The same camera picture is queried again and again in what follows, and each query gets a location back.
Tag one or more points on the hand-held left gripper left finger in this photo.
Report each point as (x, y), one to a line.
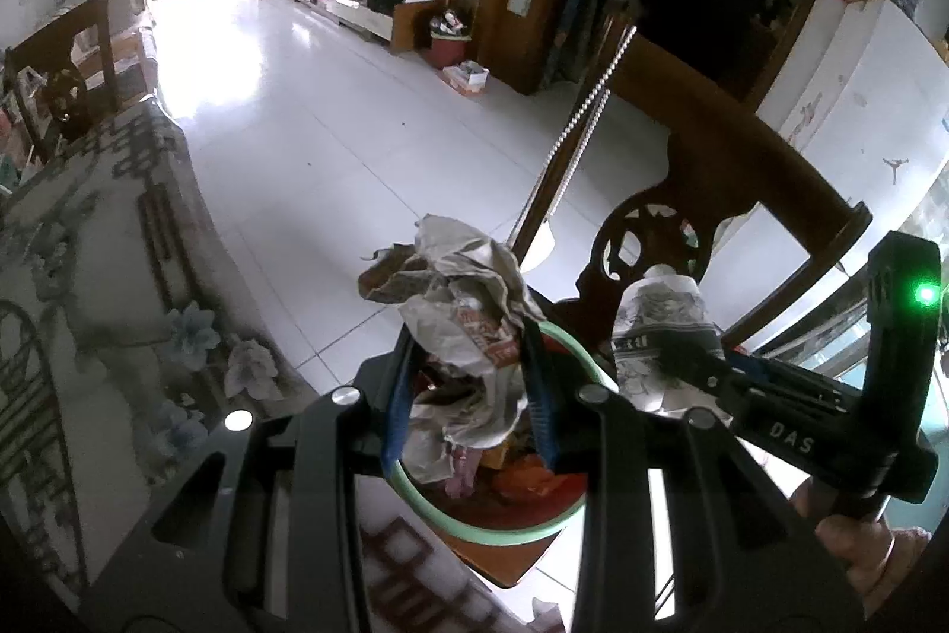
(397, 410)

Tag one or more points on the beaded stick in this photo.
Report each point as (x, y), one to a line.
(593, 99)

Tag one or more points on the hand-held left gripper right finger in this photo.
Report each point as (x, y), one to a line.
(541, 410)

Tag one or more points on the small red bucket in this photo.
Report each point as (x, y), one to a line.
(448, 53)

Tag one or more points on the beige paper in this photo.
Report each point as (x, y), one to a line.
(460, 277)

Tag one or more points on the wooden chair with carved back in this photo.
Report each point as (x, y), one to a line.
(96, 32)

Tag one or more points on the person's right hand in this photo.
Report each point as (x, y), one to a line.
(860, 551)

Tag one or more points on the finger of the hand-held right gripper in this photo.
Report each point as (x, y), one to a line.
(712, 370)

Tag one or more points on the dark wooden carved chair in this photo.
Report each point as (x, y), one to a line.
(726, 158)

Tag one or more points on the white refrigerator with stickers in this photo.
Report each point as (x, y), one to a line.
(852, 106)

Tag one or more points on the plastic bottle with grey label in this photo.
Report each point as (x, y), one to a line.
(660, 307)

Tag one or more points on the small wooden stool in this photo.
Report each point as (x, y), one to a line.
(411, 29)

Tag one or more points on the red bin with green rim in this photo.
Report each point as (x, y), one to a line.
(571, 499)

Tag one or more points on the cardboard box with items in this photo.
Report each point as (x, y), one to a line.
(465, 78)

